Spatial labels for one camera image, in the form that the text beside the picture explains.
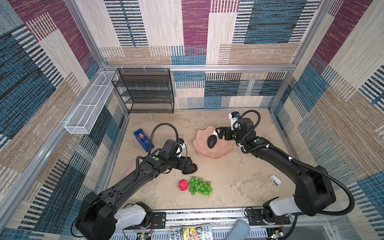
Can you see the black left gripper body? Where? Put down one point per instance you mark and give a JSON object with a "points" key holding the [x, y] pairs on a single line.
{"points": [[178, 162]]}

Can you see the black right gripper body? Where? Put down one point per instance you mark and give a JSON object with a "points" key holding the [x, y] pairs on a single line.
{"points": [[230, 134]]}

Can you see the dark fake avocado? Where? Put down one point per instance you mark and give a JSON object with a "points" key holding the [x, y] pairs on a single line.
{"points": [[212, 141], [189, 169]]}

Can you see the green fake grape bunch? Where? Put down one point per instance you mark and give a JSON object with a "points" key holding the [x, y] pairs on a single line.
{"points": [[198, 185]]}

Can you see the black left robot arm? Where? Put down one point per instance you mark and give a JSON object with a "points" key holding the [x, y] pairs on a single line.
{"points": [[102, 214]]}

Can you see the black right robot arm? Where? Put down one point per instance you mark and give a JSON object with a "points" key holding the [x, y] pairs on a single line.
{"points": [[314, 190]]}

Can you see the pink scalloped fruit bowl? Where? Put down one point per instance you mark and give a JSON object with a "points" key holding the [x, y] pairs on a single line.
{"points": [[221, 148]]}

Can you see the small white device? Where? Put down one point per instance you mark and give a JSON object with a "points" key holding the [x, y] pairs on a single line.
{"points": [[276, 181]]}

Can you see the printed snack bag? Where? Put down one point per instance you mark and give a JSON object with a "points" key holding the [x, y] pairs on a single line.
{"points": [[196, 232]]}

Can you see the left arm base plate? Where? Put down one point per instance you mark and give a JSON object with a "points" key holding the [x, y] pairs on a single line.
{"points": [[157, 219]]}

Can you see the black wire shelf rack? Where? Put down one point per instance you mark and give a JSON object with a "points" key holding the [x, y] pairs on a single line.
{"points": [[145, 91]]}

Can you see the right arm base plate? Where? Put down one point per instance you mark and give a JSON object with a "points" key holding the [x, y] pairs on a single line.
{"points": [[262, 217]]}

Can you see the grey cylindrical padded handle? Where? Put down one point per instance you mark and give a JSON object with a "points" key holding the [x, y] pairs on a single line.
{"points": [[240, 231]]}

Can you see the white mesh wall basket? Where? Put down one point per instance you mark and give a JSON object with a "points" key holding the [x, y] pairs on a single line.
{"points": [[87, 112]]}

